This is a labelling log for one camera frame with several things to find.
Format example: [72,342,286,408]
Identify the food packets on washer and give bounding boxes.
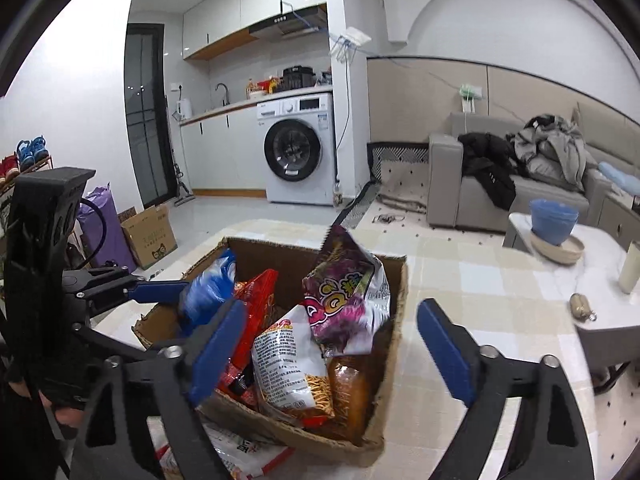
[245,76,283,98]

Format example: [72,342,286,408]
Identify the person's left hand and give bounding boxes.
[7,381,83,427]

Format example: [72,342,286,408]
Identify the white base cabinet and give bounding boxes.
[179,102,268,198]

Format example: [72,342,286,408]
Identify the upright mop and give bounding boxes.
[165,95,196,207]

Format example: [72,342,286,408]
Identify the patterned rug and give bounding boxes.
[366,141,431,213]

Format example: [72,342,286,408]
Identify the brown cardboard box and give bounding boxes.
[132,236,408,467]

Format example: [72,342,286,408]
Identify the black cooker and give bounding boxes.
[281,65,316,88]

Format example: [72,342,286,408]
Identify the grey sofa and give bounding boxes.
[427,102,640,251]

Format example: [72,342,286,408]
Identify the blue shoes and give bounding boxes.
[16,136,51,171]

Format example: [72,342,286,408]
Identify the orange noodle snack bag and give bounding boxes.
[251,304,336,428]

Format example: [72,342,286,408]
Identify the black jacket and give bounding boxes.
[457,131,518,211]

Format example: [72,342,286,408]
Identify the wooden shoe rack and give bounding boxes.
[0,157,56,196]

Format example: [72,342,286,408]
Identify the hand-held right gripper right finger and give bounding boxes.
[416,298,596,480]

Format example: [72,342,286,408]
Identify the white side table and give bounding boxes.
[502,212,640,376]

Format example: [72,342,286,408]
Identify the beige bowl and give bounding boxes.
[530,232,586,265]

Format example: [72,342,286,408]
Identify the purple white snack bag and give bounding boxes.
[302,225,392,358]

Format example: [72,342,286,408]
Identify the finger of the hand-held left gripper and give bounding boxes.
[71,322,168,363]
[122,279,194,306]

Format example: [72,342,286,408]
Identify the white washing machine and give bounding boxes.
[257,92,337,206]

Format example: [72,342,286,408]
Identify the dark glass door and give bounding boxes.
[124,22,178,208]

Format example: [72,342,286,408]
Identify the white wall power strip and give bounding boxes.
[330,26,371,61]

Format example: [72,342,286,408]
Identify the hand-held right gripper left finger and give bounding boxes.
[70,298,249,480]

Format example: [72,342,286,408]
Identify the red and white snack bag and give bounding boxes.
[155,420,296,480]

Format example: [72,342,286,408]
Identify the purple sack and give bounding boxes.
[75,185,136,268]

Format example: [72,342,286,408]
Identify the bread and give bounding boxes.
[327,354,383,446]

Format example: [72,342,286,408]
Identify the blue snack bag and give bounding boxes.
[179,250,238,336]

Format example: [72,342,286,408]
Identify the tan pouch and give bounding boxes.
[570,292,598,322]

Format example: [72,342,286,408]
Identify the light blue cloth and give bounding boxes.
[597,161,640,196]

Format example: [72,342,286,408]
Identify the grey jacket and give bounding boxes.
[507,114,601,192]

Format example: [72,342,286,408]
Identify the printed cardboard floor box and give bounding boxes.
[119,204,178,271]

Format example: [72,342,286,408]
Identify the white upper cabinets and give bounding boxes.
[181,0,331,61]

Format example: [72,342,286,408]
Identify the range hood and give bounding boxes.
[249,4,328,43]

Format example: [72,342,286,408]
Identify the white cup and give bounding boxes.
[617,242,640,295]

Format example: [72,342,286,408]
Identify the red chip bag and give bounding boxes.
[217,269,280,403]

